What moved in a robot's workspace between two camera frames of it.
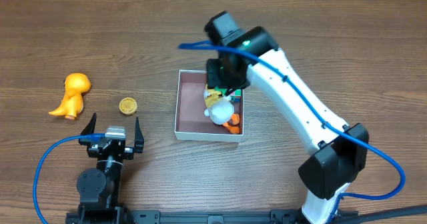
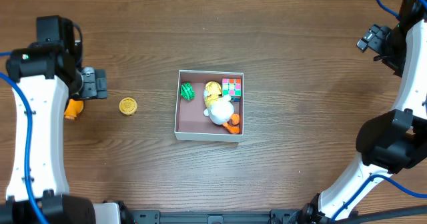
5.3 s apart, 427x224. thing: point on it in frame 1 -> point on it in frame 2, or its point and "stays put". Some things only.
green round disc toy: (223, 90) -> (187, 91)
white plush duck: (221, 110) stays put
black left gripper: (111, 151) -> (98, 84)
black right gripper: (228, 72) -> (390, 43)
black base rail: (123, 217) stays put
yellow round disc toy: (128, 106) stays put
